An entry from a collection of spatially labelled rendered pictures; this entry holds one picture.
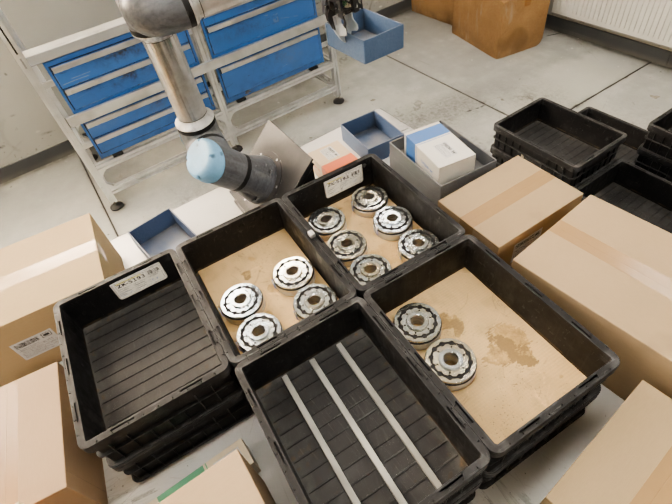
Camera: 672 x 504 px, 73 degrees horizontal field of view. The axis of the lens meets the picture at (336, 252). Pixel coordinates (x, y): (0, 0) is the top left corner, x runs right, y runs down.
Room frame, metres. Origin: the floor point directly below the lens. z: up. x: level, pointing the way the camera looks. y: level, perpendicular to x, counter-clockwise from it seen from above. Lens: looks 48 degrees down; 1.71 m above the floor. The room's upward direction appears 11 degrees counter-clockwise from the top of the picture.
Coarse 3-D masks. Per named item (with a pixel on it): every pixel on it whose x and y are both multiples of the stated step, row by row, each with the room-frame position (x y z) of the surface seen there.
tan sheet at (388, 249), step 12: (336, 204) 0.99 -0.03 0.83; (348, 204) 0.98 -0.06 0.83; (348, 216) 0.93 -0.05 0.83; (348, 228) 0.88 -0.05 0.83; (360, 228) 0.87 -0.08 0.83; (372, 228) 0.86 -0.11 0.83; (420, 228) 0.83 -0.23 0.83; (372, 240) 0.82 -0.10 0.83; (384, 240) 0.81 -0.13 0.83; (372, 252) 0.78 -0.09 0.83; (384, 252) 0.77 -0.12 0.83; (396, 252) 0.76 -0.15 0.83; (396, 264) 0.72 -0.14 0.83
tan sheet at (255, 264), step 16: (272, 240) 0.89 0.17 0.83; (288, 240) 0.88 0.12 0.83; (240, 256) 0.85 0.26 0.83; (256, 256) 0.84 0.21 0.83; (272, 256) 0.83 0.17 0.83; (288, 256) 0.82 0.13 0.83; (304, 256) 0.81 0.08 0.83; (208, 272) 0.82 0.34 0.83; (224, 272) 0.81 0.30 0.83; (240, 272) 0.80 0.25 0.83; (256, 272) 0.79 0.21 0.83; (272, 272) 0.78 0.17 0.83; (208, 288) 0.76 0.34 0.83; (224, 288) 0.75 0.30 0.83; (272, 288) 0.72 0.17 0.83; (272, 304) 0.67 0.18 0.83; (288, 304) 0.66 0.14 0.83; (224, 320) 0.65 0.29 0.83; (288, 320) 0.62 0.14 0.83; (240, 352) 0.56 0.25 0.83
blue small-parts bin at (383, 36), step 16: (368, 16) 1.52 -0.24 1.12; (384, 16) 1.45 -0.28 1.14; (352, 32) 1.52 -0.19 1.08; (368, 32) 1.51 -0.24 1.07; (384, 32) 1.34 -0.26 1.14; (400, 32) 1.36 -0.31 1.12; (336, 48) 1.43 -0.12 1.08; (352, 48) 1.35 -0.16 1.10; (368, 48) 1.31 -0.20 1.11; (384, 48) 1.33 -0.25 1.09; (400, 48) 1.36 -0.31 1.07
